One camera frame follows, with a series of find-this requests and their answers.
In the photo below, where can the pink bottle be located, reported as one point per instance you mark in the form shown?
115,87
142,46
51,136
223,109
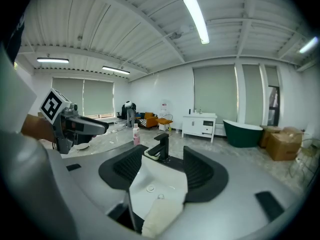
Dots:
136,136

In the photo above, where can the green oval bathtub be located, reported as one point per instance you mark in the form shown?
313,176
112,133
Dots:
241,134

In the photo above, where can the wide grey window blind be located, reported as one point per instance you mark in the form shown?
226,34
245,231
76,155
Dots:
215,94

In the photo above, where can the person's left forearm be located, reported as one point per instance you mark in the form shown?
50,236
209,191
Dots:
37,129

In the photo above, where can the person's black clothed body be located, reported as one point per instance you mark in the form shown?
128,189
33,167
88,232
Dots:
15,34

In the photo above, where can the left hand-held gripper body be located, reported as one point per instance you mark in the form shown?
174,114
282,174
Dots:
53,106

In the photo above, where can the white sink basin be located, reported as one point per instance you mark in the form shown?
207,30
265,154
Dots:
160,181

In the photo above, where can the short grey window blind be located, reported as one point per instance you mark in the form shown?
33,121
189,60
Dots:
272,76

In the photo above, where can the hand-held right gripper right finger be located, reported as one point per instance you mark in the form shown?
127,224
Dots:
205,176

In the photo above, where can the dark window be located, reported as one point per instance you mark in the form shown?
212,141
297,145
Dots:
273,104

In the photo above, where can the narrow grey window blind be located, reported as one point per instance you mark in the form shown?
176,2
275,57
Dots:
252,94

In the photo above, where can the orange sofa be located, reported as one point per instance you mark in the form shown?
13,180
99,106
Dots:
148,119

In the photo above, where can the small cardboard box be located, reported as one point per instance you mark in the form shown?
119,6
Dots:
265,136

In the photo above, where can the beige cloth bag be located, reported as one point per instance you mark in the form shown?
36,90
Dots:
162,216

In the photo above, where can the large cardboard box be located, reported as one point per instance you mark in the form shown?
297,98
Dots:
282,146

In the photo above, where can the white cabinet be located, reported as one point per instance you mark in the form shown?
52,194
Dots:
197,127

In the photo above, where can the white soap dish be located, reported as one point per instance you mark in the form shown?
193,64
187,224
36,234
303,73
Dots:
151,153

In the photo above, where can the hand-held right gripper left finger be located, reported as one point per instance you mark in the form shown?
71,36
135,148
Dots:
120,169

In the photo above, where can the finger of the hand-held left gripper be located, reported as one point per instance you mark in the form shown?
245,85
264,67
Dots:
86,138
90,126

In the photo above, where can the red white sign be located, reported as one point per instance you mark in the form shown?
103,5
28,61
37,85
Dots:
163,106

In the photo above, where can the ceiling tube light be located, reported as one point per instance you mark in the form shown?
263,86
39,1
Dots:
52,60
116,70
308,45
197,19

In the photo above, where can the orange chair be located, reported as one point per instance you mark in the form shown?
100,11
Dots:
165,121

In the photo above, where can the black faucet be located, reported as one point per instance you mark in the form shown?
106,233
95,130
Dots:
163,144

